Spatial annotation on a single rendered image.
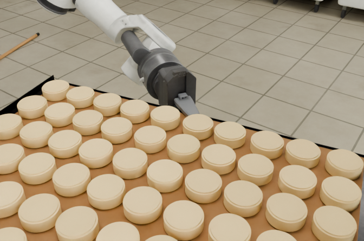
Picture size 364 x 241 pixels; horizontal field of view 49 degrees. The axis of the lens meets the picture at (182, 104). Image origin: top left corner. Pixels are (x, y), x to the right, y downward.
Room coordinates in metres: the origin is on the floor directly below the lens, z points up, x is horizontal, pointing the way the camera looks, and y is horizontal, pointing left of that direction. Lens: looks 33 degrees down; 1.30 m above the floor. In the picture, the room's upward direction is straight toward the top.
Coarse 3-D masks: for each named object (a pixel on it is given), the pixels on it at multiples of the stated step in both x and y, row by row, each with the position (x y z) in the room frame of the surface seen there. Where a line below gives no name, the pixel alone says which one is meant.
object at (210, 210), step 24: (96, 96) 0.64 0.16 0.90; (24, 120) 0.57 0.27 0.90; (0, 144) 0.50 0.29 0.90; (120, 144) 0.50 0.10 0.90; (96, 168) 0.44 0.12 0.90; (192, 168) 0.44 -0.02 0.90; (312, 168) 0.44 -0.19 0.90; (24, 192) 0.40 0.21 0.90; (48, 192) 0.40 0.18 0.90; (168, 192) 0.40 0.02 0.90; (264, 192) 0.40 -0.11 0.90; (120, 216) 0.35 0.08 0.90; (264, 216) 0.35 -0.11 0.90; (312, 216) 0.35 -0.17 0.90; (48, 240) 0.32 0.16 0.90; (144, 240) 0.32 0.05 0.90; (192, 240) 0.32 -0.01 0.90; (312, 240) 0.32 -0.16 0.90
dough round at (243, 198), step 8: (232, 184) 0.39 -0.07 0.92; (240, 184) 0.39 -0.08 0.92; (248, 184) 0.39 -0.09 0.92; (224, 192) 0.38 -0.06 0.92; (232, 192) 0.38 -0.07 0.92; (240, 192) 0.38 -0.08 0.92; (248, 192) 0.38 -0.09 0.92; (256, 192) 0.38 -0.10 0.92; (224, 200) 0.37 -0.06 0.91; (232, 200) 0.36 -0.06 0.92; (240, 200) 0.36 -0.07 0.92; (248, 200) 0.36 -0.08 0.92; (256, 200) 0.36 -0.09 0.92; (232, 208) 0.36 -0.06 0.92; (240, 208) 0.35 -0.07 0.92; (248, 208) 0.35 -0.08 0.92; (256, 208) 0.36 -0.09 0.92; (240, 216) 0.35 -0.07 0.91; (248, 216) 0.35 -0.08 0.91
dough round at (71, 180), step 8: (64, 168) 0.42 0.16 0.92; (72, 168) 0.42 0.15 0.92; (80, 168) 0.42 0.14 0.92; (56, 176) 0.41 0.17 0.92; (64, 176) 0.41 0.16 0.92; (72, 176) 0.41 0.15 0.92; (80, 176) 0.41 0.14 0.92; (88, 176) 0.41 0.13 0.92; (56, 184) 0.39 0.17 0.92; (64, 184) 0.39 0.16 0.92; (72, 184) 0.39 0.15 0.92; (80, 184) 0.39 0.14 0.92; (64, 192) 0.39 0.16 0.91; (72, 192) 0.39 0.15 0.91; (80, 192) 0.39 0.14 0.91
